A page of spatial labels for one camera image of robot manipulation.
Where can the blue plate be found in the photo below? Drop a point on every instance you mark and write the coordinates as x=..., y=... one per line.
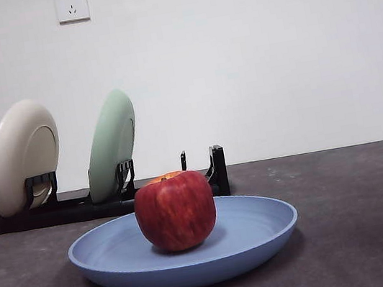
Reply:
x=123, y=263

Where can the black plate rack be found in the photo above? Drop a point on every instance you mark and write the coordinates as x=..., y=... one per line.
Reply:
x=60, y=215

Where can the cream plate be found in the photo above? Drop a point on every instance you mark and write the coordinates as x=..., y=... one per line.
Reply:
x=15, y=160

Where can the pale green plate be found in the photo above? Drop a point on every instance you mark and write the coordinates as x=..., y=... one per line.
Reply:
x=111, y=145

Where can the red apple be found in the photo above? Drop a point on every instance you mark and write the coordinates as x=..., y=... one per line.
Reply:
x=175, y=211

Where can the white wall socket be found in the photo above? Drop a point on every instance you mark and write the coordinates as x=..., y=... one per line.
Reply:
x=72, y=6

